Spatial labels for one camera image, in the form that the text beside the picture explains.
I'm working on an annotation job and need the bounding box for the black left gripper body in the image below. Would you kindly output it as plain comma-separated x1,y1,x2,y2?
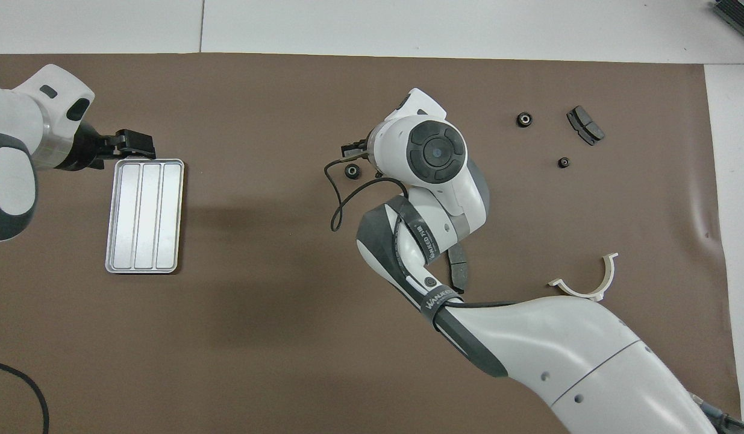
61,122,117,172

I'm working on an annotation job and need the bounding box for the long dark brake pad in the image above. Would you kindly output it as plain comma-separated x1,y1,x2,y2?
446,241,470,295

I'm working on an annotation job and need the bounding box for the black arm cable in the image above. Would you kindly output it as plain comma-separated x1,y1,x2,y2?
0,359,51,434
324,140,408,233

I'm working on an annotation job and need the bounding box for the short grey brake pad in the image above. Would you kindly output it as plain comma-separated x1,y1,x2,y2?
566,105,605,146

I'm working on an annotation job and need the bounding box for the silver metal tray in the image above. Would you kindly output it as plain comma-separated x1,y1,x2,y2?
105,159,186,275

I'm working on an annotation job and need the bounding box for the black right base cable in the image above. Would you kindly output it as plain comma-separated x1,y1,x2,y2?
688,391,744,431

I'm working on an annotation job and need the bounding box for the white curved plastic bracket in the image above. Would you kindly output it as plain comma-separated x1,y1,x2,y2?
548,253,619,302

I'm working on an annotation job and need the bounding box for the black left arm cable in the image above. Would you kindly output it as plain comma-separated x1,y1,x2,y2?
0,359,51,434

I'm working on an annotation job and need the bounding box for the brown table mat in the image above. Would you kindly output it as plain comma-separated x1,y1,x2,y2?
0,53,740,434

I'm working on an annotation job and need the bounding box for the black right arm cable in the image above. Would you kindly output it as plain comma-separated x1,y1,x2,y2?
324,140,408,233

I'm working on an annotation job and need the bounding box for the grey ribbed equipment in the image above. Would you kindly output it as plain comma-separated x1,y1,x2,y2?
712,0,744,46

